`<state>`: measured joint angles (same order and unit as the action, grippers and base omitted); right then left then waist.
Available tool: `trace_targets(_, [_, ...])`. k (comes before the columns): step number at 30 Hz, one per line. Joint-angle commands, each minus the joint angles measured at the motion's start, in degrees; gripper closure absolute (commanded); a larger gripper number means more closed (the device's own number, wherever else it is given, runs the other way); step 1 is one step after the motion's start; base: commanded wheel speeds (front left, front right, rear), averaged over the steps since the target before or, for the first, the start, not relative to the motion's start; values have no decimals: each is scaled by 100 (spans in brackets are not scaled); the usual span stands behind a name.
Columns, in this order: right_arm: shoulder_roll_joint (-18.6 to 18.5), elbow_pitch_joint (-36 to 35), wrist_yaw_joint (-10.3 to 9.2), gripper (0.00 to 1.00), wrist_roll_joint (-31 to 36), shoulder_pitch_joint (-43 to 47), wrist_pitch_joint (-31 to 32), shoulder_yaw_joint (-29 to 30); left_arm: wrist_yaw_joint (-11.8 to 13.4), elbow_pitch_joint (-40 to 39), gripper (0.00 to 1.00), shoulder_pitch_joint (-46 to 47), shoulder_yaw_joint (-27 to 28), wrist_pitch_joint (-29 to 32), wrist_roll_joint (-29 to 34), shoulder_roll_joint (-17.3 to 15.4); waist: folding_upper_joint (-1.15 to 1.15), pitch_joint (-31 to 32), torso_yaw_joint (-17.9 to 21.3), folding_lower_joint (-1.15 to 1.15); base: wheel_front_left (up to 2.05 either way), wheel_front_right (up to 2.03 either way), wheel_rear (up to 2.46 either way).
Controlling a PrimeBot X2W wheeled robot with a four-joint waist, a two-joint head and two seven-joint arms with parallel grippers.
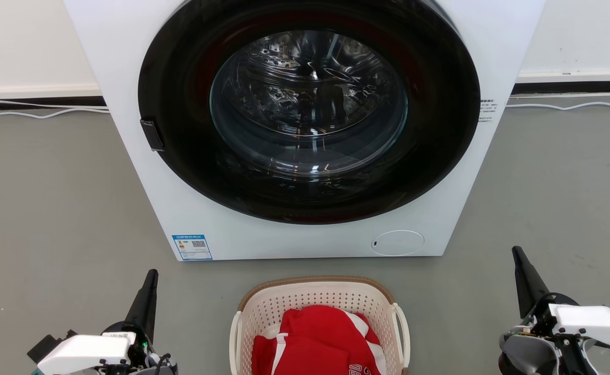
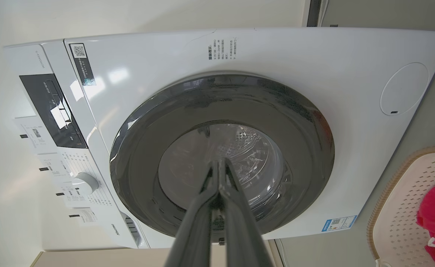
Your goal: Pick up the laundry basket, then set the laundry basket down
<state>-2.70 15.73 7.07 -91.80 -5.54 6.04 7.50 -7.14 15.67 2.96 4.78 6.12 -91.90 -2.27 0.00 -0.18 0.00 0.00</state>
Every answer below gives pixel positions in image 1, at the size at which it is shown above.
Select red and white garment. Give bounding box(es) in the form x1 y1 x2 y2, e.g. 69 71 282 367
251 305 387 375

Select cream perforated laundry basket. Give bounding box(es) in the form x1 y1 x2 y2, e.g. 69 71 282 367
229 276 411 375

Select small black text sticker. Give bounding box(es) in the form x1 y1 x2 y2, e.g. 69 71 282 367
478 98 498 123

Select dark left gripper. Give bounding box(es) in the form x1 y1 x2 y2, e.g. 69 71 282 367
102 269 159 366

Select white front-load washing machine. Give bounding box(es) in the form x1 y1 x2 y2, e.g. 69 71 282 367
63 0 547 261

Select white floor cable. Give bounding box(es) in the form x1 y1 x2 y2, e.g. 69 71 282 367
0 107 110 120
505 102 610 113

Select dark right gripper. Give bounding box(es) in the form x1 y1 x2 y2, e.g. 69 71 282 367
512 246 579 337

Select round white filter cover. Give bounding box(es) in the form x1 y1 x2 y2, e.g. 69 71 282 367
371 230 425 257

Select round black washer door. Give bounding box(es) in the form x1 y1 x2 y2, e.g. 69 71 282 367
138 0 481 225

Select blue energy label sticker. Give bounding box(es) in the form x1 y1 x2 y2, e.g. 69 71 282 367
172 234 213 261

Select black washer door handle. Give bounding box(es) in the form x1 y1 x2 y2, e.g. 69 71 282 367
140 119 165 153

